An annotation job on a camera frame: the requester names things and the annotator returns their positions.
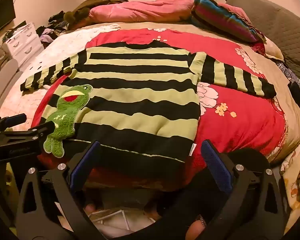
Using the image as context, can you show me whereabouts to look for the multicoloured striped pillow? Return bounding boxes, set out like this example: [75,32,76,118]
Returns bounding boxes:
[191,0,267,43]

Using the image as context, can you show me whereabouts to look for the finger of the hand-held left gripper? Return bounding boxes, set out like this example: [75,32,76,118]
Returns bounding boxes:
[0,113,27,133]
[0,121,56,143]

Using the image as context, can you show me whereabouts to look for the pink duvet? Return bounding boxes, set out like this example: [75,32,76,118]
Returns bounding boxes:
[89,0,250,23]

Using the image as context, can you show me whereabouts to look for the white drawer unit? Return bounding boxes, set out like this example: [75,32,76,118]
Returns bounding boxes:
[1,22,44,67]

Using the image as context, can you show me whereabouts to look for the cream pillow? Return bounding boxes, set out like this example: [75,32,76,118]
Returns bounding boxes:
[264,37,285,61]

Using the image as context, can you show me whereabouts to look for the person's black trousers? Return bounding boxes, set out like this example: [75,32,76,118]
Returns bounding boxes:
[162,148,272,240]

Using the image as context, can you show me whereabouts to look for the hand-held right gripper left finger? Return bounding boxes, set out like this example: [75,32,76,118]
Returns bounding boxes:
[16,141,102,240]

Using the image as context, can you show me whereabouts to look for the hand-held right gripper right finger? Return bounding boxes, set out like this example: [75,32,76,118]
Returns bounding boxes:
[200,139,285,240]

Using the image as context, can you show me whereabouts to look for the pile of mixed clothes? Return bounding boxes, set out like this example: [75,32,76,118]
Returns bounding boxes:
[36,10,70,48]

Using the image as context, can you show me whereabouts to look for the black television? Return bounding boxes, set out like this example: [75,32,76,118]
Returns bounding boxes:
[0,0,16,39]

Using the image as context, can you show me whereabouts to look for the grey quilted headboard cushion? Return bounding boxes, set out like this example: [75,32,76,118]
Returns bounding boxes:
[225,0,300,90]

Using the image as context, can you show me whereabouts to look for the cream cloth with snake print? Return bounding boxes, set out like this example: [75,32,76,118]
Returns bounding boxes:
[279,139,300,210]

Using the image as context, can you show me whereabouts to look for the blue patterned cloth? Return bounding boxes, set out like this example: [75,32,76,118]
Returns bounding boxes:
[276,61,300,89]

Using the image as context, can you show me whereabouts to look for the red patterned cloth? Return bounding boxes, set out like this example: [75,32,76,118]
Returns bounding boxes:
[251,42,266,53]

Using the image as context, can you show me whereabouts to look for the person's bare foot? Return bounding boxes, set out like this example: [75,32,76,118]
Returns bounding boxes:
[186,215,211,240]

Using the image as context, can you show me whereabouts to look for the brown coat with fur pompom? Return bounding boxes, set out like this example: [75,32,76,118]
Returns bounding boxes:
[63,0,129,30]

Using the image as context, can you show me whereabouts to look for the green black striped frog sweater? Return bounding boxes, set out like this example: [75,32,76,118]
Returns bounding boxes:
[20,41,277,164]

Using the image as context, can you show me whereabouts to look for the peach checked fluffy blanket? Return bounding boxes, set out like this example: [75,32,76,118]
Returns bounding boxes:
[0,24,122,120]

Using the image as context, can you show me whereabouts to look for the red floral blanket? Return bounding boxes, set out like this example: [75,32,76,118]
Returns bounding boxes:
[31,27,288,180]

